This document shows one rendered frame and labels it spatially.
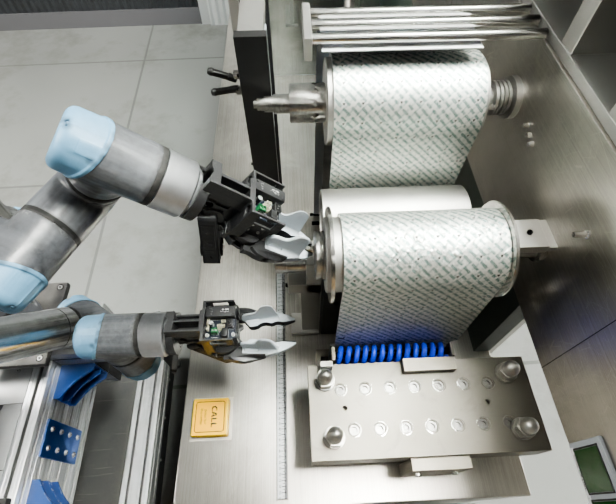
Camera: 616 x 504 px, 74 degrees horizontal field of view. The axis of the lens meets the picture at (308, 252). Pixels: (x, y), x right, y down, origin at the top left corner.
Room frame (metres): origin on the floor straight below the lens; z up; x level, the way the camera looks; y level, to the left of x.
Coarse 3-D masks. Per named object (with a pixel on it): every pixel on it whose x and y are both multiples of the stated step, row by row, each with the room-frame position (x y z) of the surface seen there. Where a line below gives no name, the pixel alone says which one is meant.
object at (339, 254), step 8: (336, 224) 0.35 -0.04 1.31; (328, 232) 0.34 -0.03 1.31; (336, 232) 0.34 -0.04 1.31; (328, 240) 0.33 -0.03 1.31; (336, 240) 0.33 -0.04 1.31; (328, 248) 0.31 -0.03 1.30; (336, 248) 0.31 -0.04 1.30; (328, 256) 0.30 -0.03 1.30; (336, 256) 0.30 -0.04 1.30; (328, 264) 0.30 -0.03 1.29; (336, 264) 0.30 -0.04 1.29; (328, 272) 0.29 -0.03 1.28; (336, 272) 0.29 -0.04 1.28; (328, 280) 0.28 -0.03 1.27; (336, 280) 0.28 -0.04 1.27; (328, 288) 0.28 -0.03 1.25; (336, 288) 0.28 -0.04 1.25
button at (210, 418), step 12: (204, 408) 0.18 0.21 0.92; (216, 408) 0.18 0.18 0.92; (228, 408) 0.18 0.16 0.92; (192, 420) 0.16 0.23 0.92; (204, 420) 0.16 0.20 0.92; (216, 420) 0.16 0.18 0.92; (228, 420) 0.16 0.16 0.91; (192, 432) 0.14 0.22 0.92; (204, 432) 0.14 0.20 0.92; (216, 432) 0.14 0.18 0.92; (228, 432) 0.14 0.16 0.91
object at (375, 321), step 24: (360, 312) 0.28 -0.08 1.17; (384, 312) 0.28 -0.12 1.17; (408, 312) 0.28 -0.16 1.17; (432, 312) 0.28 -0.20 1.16; (456, 312) 0.28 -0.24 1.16; (336, 336) 0.28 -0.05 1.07; (360, 336) 0.28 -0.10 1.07; (384, 336) 0.28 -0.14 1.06; (408, 336) 0.28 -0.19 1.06; (432, 336) 0.28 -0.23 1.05; (456, 336) 0.29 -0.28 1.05
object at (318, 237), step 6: (318, 234) 0.35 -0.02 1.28; (318, 240) 0.34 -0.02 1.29; (324, 240) 0.34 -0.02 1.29; (318, 246) 0.33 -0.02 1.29; (324, 246) 0.33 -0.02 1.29; (318, 252) 0.32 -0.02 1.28; (324, 252) 0.32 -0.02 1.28; (318, 258) 0.31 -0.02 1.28; (324, 258) 0.31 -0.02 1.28; (318, 264) 0.31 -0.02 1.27; (324, 264) 0.31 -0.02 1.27; (318, 270) 0.30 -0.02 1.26; (324, 270) 0.30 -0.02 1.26; (318, 276) 0.30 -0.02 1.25; (324, 276) 0.30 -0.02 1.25
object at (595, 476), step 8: (584, 448) 0.08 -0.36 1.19; (592, 448) 0.07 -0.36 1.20; (576, 456) 0.07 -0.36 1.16; (584, 456) 0.07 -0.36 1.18; (592, 456) 0.07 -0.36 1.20; (584, 464) 0.06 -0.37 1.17; (592, 464) 0.06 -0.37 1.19; (600, 464) 0.06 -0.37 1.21; (584, 472) 0.05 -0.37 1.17; (592, 472) 0.05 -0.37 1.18; (600, 472) 0.05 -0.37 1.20; (592, 480) 0.04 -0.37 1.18; (600, 480) 0.04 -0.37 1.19; (608, 480) 0.04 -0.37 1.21; (592, 488) 0.03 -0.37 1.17; (600, 488) 0.03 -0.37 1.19; (608, 488) 0.03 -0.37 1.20
